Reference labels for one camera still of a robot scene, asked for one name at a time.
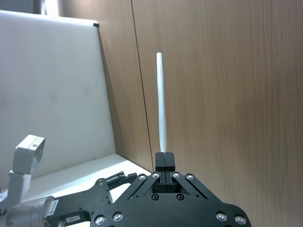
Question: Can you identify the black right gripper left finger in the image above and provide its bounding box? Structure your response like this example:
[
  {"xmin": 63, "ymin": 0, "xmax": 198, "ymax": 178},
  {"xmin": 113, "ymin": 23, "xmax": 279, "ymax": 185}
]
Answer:
[{"xmin": 125, "ymin": 152, "xmax": 166, "ymax": 201}]

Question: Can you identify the left robot arm with camera bracket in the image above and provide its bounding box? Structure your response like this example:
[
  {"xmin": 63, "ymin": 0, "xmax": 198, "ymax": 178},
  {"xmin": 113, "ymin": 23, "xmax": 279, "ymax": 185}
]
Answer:
[{"xmin": 0, "ymin": 134, "xmax": 59, "ymax": 227}]

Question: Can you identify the white panel board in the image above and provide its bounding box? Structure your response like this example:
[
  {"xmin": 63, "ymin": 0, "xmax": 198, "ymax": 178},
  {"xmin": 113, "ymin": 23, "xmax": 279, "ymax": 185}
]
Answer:
[{"xmin": 0, "ymin": 9, "xmax": 117, "ymax": 183}]

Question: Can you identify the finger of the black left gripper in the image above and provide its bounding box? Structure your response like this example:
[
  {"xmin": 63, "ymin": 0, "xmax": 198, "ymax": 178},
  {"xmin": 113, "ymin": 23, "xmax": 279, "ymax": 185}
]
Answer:
[{"xmin": 104, "ymin": 171, "xmax": 138, "ymax": 190}]

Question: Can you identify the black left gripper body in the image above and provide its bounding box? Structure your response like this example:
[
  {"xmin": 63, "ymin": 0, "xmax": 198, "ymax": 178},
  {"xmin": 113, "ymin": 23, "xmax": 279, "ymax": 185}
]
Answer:
[{"xmin": 46, "ymin": 178, "xmax": 114, "ymax": 225}]

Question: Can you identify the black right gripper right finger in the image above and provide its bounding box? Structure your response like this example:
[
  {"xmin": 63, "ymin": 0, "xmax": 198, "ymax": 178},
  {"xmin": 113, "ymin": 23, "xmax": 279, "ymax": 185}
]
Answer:
[{"xmin": 164, "ymin": 152, "xmax": 211, "ymax": 199}]

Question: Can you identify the thin white stick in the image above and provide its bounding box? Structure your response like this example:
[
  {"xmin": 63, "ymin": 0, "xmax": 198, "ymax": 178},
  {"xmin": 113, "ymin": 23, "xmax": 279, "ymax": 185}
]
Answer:
[{"xmin": 156, "ymin": 52, "xmax": 168, "ymax": 153}]

